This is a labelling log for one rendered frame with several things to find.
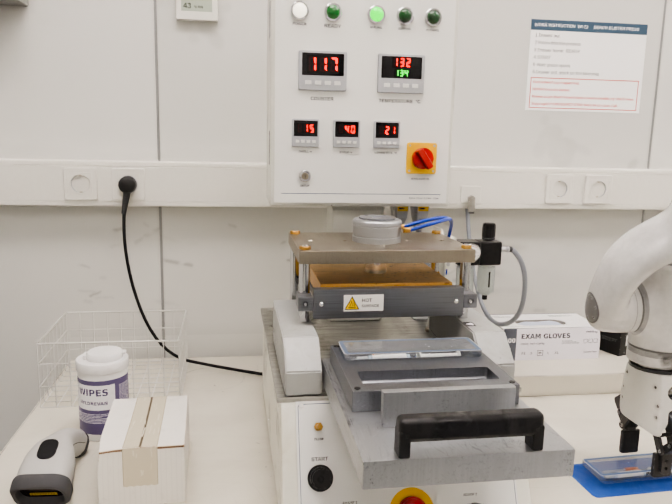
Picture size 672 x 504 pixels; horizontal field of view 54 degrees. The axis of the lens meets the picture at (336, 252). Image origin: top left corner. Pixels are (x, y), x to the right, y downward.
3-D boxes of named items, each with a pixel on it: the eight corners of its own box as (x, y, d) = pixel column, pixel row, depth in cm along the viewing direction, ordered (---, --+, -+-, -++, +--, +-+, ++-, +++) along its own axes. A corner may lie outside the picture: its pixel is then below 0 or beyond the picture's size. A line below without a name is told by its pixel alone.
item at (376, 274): (306, 284, 114) (307, 230, 113) (428, 282, 118) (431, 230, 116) (320, 310, 98) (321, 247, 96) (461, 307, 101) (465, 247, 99)
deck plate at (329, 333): (260, 311, 132) (260, 306, 132) (426, 307, 138) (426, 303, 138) (276, 403, 88) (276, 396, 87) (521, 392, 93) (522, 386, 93)
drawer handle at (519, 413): (393, 449, 65) (395, 412, 65) (534, 441, 68) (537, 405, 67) (398, 459, 63) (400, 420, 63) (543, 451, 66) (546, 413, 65)
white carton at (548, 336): (481, 343, 156) (483, 313, 154) (572, 341, 159) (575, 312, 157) (501, 361, 144) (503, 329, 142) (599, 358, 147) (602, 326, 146)
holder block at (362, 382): (330, 362, 90) (330, 344, 89) (468, 357, 93) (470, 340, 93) (351, 412, 74) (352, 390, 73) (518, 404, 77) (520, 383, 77)
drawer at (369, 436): (320, 383, 92) (321, 330, 91) (469, 378, 96) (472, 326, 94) (361, 498, 63) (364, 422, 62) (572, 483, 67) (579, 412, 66)
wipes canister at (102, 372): (85, 422, 120) (81, 343, 117) (134, 420, 121) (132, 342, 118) (73, 444, 111) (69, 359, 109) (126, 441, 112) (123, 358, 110)
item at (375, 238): (284, 276, 120) (285, 205, 118) (446, 274, 125) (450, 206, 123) (298, 311, 97) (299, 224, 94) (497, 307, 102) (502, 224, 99)
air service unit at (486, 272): (432, 297, 126) (436, 221, 123) (503, 296, 128) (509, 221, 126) (440, 304, 121) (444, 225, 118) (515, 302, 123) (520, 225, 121)
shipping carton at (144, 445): (116, 447, 110) (114, 397, 109) (194, 444, 112) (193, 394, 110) (91, 510, 92) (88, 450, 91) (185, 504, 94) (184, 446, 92)
